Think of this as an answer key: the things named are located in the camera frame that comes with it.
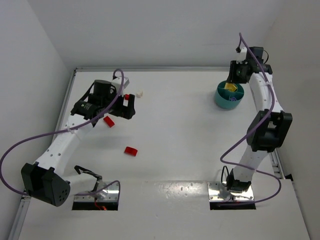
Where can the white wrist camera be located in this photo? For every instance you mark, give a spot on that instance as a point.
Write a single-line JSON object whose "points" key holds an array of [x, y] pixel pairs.
{"points": [[241, 54], [118, 81]]}

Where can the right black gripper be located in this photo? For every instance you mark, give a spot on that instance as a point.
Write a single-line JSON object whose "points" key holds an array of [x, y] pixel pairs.
{"points": [[236, 72]]}

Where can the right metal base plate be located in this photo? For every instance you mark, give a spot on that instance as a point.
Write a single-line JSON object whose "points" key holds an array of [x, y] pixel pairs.
{"points": [[218, 193]]}

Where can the yellow 2x4 lego brick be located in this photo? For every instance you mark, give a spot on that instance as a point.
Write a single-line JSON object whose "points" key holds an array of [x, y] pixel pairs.
{"points": [[231, 87]]}

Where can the small red lego cube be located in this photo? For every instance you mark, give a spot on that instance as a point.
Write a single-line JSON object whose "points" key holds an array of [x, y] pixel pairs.
{"points": [[127, 97]]}

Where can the red curved lego brick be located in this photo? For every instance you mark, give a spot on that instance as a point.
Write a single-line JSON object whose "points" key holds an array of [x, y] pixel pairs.
{"points": [[131, 151]]}

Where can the metal base plate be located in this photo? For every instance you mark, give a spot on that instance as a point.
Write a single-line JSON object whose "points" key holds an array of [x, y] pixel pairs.
{"points": [[218, 193], [109, 193]]}

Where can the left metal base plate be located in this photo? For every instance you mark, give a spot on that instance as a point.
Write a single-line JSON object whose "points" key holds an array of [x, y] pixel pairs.
{"points": [[109, 193]]}

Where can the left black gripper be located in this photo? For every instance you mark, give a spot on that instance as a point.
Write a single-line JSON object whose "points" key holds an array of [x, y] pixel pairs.
{"points": [[120, 106]]}

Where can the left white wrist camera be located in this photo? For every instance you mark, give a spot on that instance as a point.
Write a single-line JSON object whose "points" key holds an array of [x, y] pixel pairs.
{"points": [[118, 81]]}

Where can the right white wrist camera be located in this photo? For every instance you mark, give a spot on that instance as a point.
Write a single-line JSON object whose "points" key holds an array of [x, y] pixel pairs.
{"points": [[241, 54]]}

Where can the small white lego piece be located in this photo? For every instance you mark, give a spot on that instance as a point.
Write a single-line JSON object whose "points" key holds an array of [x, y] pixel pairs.
{"points": [[139, 94]]}

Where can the red flat lego brick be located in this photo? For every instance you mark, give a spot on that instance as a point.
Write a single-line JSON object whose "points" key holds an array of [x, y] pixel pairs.
{"points": [[109, 122]]}

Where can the teal round divided container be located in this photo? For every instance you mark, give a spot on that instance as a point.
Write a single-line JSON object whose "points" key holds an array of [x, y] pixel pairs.
{"points": [[222, 96]]}

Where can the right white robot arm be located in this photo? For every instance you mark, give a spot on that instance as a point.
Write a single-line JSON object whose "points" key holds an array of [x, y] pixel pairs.
{"points": [[271, 124]]}

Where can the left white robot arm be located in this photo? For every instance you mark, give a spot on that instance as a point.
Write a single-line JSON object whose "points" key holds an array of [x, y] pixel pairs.
{"points": [[45, 180]]}

